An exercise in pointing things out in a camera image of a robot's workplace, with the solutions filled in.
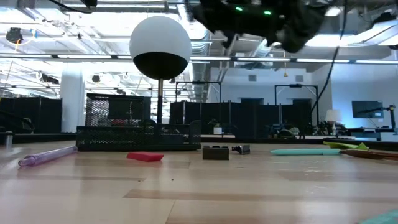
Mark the teal pen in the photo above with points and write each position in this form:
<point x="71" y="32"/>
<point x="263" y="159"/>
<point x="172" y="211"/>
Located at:
<point x="385" y="219"/>
<point x="304" y="152"/>

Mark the long ceiling light strip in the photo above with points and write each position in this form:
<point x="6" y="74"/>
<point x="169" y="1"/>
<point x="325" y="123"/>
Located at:
<point x="214" y="58"/>

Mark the red pen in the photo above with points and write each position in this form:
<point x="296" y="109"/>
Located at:
<point x="370" y="154"/>

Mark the red background object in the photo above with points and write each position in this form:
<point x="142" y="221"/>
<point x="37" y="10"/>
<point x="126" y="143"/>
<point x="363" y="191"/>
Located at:
<point x="118" y="122"/>

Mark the black ceiling camera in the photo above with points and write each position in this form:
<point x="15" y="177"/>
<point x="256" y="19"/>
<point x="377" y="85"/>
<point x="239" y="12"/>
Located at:
<point x="14" y="35"/>

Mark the white shade table lamp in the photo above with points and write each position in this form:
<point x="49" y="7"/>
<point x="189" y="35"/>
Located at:
<point x="332" y="115"/>

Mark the black table frame rail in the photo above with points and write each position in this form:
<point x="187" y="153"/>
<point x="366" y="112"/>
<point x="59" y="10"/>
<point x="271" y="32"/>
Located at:
<point x="43" y="137"/>

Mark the grey wall vent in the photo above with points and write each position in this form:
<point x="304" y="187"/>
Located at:
<point x="252" y="78"/>
<point x="299" y="78"/>

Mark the translucent purple pen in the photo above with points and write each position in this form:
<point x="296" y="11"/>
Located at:
<point x="46" y="156"/>

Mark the silver ventilation duct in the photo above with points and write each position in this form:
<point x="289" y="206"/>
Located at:
<point x="200" y="71"/>
<point x="264" y="49"/>

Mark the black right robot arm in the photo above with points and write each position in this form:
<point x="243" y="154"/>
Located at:
<point x="295" y="31"/>

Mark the small plant white pot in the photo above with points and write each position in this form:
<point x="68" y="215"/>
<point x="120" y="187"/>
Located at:
<point x="217" y="130"/>

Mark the black binder clip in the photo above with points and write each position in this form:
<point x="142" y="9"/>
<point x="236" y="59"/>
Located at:
<point x="215" y="154"/>

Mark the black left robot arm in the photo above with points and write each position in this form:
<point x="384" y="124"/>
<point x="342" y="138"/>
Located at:
<point x="90" y="2"/>

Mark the yellow hanging tag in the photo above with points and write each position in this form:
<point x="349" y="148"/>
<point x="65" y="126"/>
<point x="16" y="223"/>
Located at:
<point x="285" y="74"/>

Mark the white round column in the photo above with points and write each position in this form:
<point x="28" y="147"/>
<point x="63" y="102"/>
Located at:
<point x="72" y="102"/>

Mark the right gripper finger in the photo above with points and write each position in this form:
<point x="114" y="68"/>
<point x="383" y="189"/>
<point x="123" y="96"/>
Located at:
<point x="200" y="11"/>

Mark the grey metal post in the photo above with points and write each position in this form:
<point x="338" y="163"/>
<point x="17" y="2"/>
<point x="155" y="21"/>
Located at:
<point x="9" y="140"/>

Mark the black partition panel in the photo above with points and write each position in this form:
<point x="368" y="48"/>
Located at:
<point x="148" y="107"/>
<point x="46" y="115"/>
<point x="248" y="118"/>

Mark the black mesh desk organizer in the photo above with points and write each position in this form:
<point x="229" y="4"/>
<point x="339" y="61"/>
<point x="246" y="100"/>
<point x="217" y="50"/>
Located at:
<point x="124" y="138"/>

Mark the white globe table lamp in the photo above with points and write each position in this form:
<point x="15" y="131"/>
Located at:
<point x="160" y="37"/>

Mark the yellow-green cloth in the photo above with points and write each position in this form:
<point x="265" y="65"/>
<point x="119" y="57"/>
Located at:
<point x="345" y="145"/>

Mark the red eraser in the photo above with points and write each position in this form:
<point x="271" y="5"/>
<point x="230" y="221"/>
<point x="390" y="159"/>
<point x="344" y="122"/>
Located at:
<point x="144" y="156"/>

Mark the black computer monitor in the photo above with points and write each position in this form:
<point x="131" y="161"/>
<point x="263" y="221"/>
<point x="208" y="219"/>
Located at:
<point x="367" y="109"/>

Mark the black round ceiling fixture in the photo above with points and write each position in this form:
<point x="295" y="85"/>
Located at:
<point x="95" y="78"/>

